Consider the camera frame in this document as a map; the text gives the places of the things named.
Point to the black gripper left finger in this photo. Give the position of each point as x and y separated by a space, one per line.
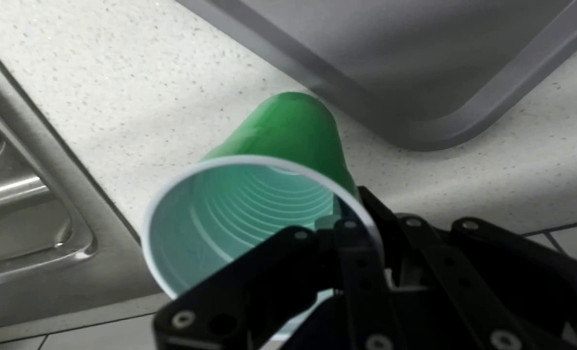
331 276

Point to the green plastic cup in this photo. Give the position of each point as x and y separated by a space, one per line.
283 165

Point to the stainless steel double sink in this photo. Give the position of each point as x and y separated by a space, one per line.
69 259

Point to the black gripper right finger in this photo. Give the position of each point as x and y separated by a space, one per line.
510 282

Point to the grey plastic tray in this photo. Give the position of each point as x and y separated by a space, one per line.
424 74

